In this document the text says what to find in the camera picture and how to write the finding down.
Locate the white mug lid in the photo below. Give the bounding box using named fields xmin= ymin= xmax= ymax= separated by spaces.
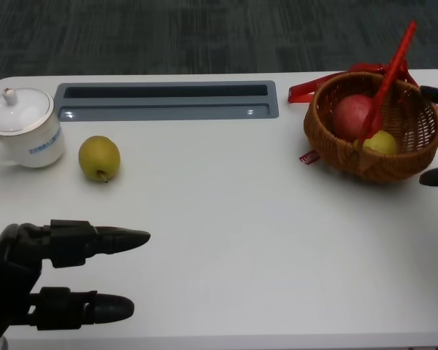
xmin=0 ymin=87 xmax=55 ymax=137

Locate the small green pear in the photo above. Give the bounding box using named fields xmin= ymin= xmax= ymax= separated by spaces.
xmin=361 ymin=130 xmax=399 ymax=156

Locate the white ceramic mug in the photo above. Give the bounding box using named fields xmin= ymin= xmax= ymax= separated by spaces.
xmin=0 ymin=87 xmax=66 ymax=169

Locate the wicker basket with red handle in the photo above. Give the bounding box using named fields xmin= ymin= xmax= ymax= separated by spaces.
xmin=287 ymin=20 xmax=438 ymax=183

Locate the grey table slot tray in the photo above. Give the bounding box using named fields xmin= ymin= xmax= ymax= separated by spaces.
xmin=53 ymin=80 xmax=280 ymax=123

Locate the red apple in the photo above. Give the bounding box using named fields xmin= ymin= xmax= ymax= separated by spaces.
xmin=331 ymin=94 xmax=375 ymax=141

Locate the large green pear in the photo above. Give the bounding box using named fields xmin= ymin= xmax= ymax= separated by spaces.
xmin=78 ymin=135 xmax=122 ymax=184

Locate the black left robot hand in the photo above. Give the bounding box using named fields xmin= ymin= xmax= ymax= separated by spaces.
xmin=0 ymin=219 xmax=152 ymax=342

